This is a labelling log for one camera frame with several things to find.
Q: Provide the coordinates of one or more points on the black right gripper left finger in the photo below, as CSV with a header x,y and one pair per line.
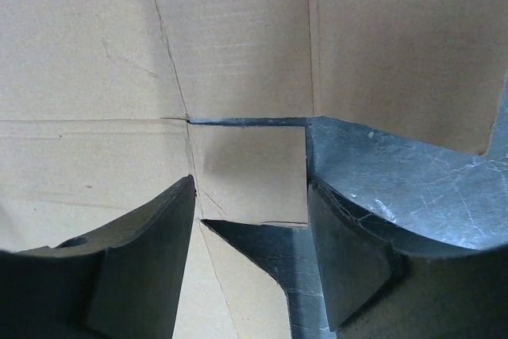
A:
x,y
121,280

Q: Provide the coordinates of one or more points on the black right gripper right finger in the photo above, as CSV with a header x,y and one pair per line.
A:
x,y
380,280

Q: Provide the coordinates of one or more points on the cardboard box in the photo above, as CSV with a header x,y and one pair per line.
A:
x,y
107,103

